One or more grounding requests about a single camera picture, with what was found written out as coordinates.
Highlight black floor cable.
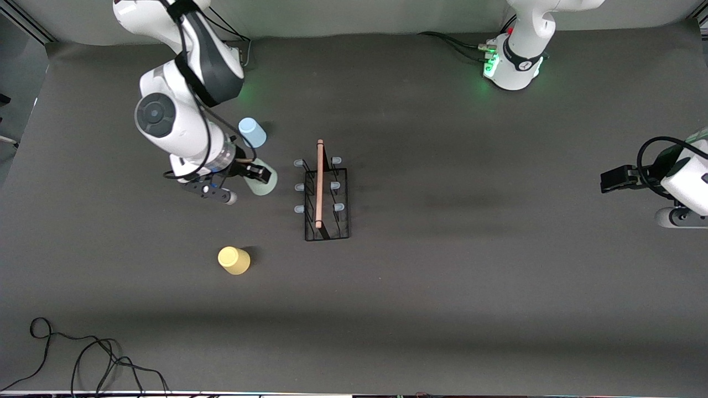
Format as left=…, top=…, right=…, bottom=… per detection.
left=0, top=317, right=170, bottom=396

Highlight black base cables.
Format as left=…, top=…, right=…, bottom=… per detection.
left=418, top=32, right=498, bottom=62
left=210, top=6, right=253, bottom=70

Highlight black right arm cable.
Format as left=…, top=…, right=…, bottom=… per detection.
left=160, top=0, right=258, bottom=182

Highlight pale green plastic cup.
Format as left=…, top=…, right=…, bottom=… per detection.
left=243, top=158, right=278, bottom=196

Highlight dark grey table cloth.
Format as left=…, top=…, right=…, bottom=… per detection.
left=0, top=19, right=708, bottom=394

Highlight black frame rail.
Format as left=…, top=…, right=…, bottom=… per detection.
left=0, top=0, right=58, bottom=45

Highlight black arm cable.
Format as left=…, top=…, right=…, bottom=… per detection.
left=160, top=0, right=258, bottom=182
left=637, top=136, right=708, bottom=200

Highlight light blue plastic cup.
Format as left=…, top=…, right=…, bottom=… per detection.
left=238, top=118, right=267, bottom=149

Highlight yellow plastic cup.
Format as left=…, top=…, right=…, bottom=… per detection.
left=218, top=247, right=251, bottom=275

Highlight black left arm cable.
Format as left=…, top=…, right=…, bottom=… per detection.
left=637, top=136, right=708, bottom=200

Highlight black left base cables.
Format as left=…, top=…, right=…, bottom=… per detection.
left=418, top=32, right=498, bottom=62

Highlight black wire cup holder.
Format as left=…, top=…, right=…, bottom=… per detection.
left=293, top=139, right=351, bottom=242

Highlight black right base cables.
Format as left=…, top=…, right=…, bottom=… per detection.
left=210, top=6, right=253, bottom=70

